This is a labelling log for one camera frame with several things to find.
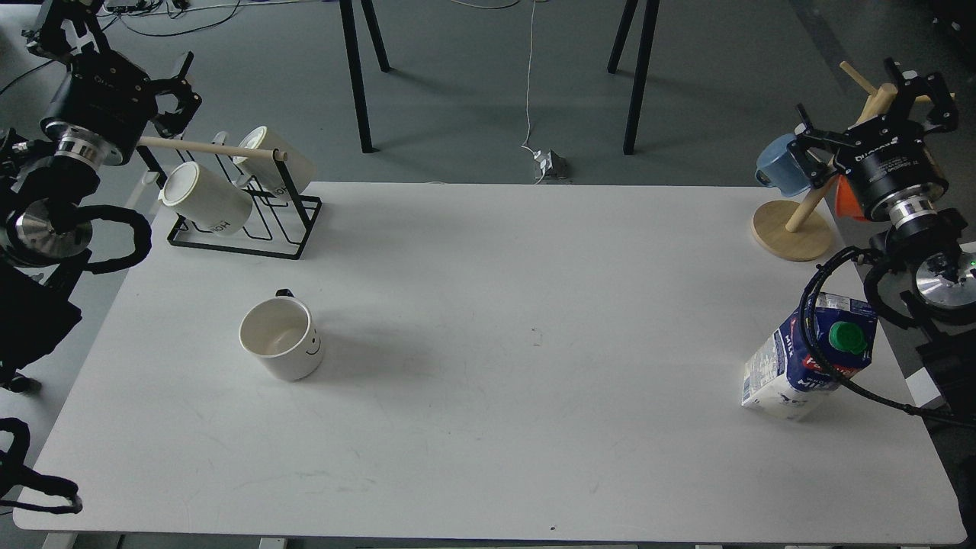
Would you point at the white smiley face mug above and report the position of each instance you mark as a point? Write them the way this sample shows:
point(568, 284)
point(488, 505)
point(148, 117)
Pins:
point(282, 335)

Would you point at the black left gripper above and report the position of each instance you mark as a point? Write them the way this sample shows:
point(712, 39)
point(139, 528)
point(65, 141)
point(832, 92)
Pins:
point(103, 92)

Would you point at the front white mug on rack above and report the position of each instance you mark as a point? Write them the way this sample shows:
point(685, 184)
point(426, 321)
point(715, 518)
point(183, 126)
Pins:
point(206, 198)

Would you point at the black wire mug rack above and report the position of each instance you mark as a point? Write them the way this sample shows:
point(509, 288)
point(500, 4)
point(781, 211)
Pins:
point(275, 176)

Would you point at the orange mug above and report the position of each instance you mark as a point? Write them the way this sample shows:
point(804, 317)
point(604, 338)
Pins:
point(846, 204)

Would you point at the blue white milk carton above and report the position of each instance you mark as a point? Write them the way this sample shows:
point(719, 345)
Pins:
point(782, 379)

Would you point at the blue mug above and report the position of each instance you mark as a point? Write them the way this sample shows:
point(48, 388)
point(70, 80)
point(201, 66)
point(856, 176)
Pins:
point(776, 168)

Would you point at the wooden mug tree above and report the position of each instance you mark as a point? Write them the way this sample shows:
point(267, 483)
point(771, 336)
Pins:
point(796, 232)

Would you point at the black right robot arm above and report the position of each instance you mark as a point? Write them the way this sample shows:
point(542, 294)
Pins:
point(920, 276)

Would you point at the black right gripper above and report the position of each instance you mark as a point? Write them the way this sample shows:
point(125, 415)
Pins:
point(885, 158)

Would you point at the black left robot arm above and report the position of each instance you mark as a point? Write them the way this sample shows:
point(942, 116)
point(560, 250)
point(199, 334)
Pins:
point(49, 238)

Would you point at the black right table legs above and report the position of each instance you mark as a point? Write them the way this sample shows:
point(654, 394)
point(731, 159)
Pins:
point(639, 80)

